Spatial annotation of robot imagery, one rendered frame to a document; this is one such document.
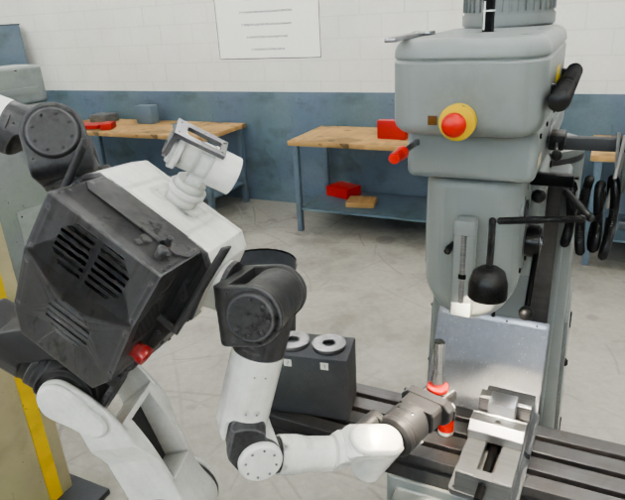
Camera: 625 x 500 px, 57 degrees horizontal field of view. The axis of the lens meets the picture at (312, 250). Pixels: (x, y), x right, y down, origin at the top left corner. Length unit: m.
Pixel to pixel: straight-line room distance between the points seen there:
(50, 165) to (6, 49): 7.25
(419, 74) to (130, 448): 0.85
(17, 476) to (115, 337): 1.90
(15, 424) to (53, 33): 6.13
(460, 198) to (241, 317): 0.53
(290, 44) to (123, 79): 2.28
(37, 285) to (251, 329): 0.32
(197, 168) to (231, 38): 5.54
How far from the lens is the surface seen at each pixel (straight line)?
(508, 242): 1.22
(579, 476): 1.55
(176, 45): 6.89
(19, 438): 2.70
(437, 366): 1.30
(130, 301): 0.84
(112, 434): 1.17
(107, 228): 0.84
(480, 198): 1.18
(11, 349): 1.18
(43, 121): 1.00
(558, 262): 1.71
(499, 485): 1.38
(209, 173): 0.94
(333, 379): 1.54
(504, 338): 1.80
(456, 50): 1.01
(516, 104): 1.01
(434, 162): 1.15
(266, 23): 6.23
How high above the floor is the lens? 1.94
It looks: 22 degrees down
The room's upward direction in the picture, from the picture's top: 3 degrees counter-clockwise
